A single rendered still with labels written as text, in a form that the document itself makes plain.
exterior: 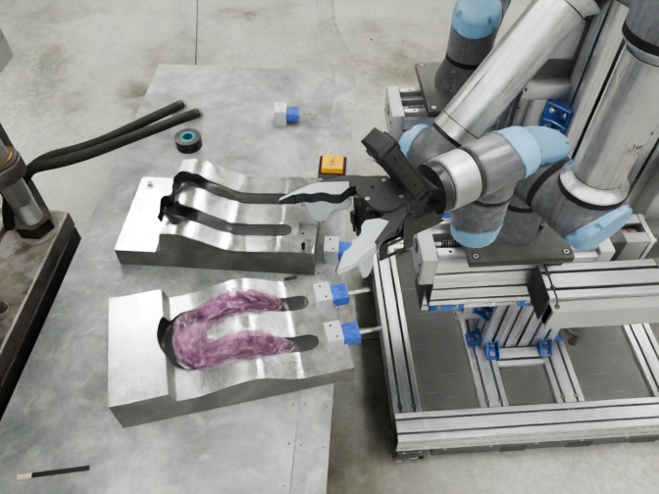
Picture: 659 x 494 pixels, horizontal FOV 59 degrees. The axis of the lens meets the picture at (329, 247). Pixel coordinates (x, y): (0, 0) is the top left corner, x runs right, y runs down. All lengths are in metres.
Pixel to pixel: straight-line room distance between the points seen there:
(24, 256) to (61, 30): 2.70
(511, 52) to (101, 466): 1.08
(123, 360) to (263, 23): 3.03
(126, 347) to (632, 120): 1.02
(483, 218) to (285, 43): 3.03
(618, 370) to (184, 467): 1.49
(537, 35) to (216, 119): 1.23
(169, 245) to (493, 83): 0.88
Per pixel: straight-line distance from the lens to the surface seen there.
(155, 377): 1.25
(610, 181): 1.06
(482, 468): 2.16
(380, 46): 3.77
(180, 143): 1.82
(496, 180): 0.81
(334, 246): 1.46
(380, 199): 0.72
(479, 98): 0.93
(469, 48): 1.55
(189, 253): 1.48
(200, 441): 1.30
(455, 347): 2.08
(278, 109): 1.86
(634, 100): 0.97
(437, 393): 1.99
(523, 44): 0.93
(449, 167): 0.77
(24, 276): 1.68
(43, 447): 1.39
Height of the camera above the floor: 1.99
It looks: 51 degrees down
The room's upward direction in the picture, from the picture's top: straight up
